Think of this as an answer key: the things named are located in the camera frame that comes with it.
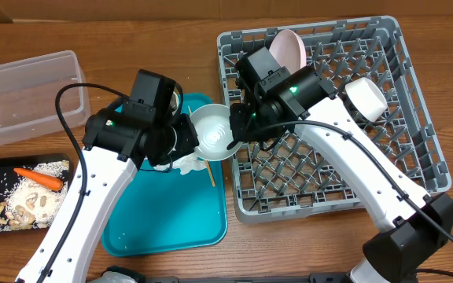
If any grey bowl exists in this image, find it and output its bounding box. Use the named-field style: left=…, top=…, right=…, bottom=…
left=190, top=104, right=241, bottom=161

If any white round plate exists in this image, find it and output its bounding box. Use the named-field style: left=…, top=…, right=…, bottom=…
left=269, top=29, right=307, bottom=74

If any orange carrot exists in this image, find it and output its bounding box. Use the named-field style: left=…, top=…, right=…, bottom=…
left=13, top=168, right=64, bottom=192

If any white ceramic bowl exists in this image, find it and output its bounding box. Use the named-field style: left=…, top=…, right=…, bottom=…
left=345, top=77, right=388, bottom=122

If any white paper cup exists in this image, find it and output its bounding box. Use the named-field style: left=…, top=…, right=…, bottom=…
left=169, top=92, right=180, bottom=115

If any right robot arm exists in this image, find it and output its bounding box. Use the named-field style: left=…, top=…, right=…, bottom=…
left=230, top=48, right=453, bottom=282

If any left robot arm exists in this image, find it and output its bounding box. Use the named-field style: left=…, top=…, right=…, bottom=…
left=16, top=70, right=199, bottom=283

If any grey dishwasher rack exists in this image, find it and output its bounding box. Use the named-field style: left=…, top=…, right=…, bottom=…
left=217, top=16, right=451, bottom=231

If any crumpled white napkin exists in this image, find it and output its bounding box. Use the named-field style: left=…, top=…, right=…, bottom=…
left=153, top=153, right=207, bottom=175

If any wooden chopstick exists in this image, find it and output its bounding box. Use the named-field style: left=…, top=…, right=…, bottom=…
left=187, top=106, right=216, bottom=187

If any rice and peanut shells pile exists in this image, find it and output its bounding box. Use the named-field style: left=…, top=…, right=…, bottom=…
left=0, top=167, right=68, bottom=231

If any clear plastic bin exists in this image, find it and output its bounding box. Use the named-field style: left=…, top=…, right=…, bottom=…
left=0, top=50, right=86, bottom=146

